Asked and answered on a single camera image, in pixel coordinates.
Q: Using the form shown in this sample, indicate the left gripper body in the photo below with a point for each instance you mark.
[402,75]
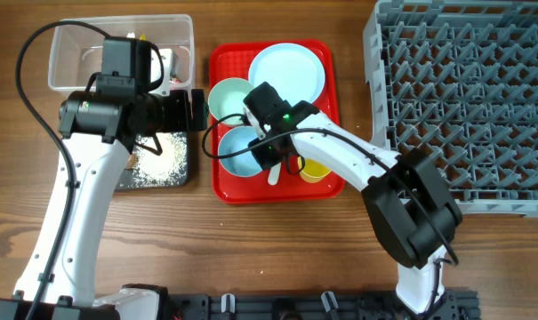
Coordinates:
[175,115]

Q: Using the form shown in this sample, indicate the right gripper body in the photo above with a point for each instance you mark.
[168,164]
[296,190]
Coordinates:
[268,156]

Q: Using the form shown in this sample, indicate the green bowl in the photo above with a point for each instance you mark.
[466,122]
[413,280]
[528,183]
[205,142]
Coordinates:
[227,96]

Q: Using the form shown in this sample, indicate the white rice grains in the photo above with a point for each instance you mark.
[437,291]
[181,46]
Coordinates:
[162,162]

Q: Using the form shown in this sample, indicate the brown food ball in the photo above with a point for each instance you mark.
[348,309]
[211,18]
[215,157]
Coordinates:
[132,161]

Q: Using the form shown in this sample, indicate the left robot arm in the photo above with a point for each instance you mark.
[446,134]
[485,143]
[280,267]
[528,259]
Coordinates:
[98,135]

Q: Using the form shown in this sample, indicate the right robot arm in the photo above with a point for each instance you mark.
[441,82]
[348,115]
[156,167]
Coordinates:
[413,214]

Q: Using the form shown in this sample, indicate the black waste tray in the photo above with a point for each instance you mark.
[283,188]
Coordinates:
[179,155]

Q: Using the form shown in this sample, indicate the grey dishwasher rack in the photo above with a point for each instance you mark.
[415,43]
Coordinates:
[459,80]

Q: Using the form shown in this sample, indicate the white plastic spoon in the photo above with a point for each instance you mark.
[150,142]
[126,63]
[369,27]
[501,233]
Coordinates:
[274,173]

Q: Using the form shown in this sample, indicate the yellow cup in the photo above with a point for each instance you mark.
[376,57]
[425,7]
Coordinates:
[312,171]

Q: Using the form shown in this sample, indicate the red plastic tray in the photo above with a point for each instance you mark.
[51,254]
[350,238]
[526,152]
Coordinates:
[234,60]

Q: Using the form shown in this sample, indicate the light blue plate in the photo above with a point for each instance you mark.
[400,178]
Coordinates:
[293,70]

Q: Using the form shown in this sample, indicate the clear plastic bin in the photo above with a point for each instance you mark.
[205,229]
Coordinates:
[76,52]

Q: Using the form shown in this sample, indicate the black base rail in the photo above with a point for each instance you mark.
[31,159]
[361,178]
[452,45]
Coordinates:
[328,305]

